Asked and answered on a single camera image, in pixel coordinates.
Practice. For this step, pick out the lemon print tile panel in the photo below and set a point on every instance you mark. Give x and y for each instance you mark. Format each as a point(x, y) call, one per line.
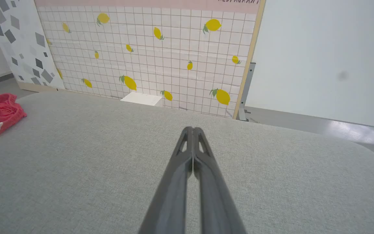
point(161, 52)

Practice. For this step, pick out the grey metal panel stand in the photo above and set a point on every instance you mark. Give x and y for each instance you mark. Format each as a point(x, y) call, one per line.
point(247, 87)

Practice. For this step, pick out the grey terrazzo print panel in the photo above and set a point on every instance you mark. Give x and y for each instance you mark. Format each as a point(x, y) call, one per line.
point(18, 42)

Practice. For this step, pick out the white box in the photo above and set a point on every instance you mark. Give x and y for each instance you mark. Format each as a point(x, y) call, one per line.
point(141, 98)

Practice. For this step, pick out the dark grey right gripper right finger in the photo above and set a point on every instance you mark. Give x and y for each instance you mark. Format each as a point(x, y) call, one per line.
point(214, 198)

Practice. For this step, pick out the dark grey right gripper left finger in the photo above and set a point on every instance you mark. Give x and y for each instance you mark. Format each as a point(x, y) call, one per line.
point(170, 195)

